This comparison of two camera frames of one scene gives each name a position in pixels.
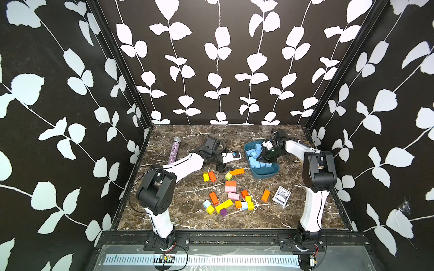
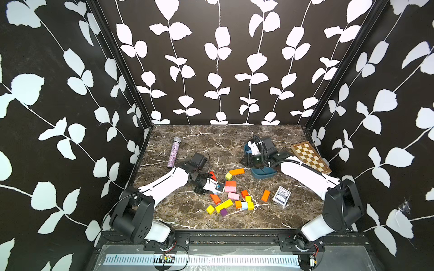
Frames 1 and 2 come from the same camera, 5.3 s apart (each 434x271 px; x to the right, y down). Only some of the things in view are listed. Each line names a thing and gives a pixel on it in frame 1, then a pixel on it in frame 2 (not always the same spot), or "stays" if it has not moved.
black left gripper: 223,167 -> 201,190
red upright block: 212,176 stays
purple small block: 224,212 stays
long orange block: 237,171 stays
